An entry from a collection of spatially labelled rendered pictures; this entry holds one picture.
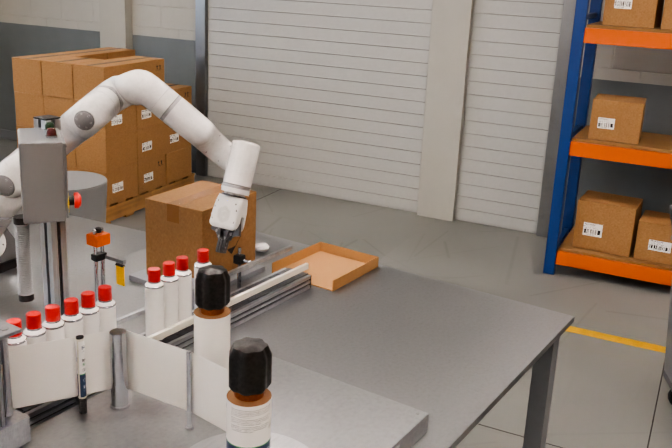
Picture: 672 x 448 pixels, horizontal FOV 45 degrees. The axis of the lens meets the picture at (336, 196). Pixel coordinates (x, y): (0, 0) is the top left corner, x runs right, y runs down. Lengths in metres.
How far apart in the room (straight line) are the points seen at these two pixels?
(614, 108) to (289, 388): 3.65
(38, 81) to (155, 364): 4.53
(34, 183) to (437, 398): 1.11
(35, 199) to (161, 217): 0.82
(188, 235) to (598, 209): 3.36
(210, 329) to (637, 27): 3.82
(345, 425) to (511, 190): 4.52
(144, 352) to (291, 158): 5.14
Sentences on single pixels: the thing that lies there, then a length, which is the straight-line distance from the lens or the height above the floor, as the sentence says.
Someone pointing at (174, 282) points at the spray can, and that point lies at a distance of 2.25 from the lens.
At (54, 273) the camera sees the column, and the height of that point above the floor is 1.11.
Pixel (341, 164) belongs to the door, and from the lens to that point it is 6.73.
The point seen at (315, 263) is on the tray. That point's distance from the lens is 2.96.
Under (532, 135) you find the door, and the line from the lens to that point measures 6.15.
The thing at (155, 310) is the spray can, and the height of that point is 0.98.
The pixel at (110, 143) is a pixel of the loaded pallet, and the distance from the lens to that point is 5.98.
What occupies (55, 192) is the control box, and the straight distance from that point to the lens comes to 1.95.
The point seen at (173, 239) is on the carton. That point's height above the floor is 1.00.
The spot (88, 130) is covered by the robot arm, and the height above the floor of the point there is 1.40.
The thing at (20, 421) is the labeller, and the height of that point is 0.94.
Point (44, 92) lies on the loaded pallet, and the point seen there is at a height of 0.92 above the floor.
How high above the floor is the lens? 1.88
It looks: 16 degrees down
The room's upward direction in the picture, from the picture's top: 3 degrees clockwise
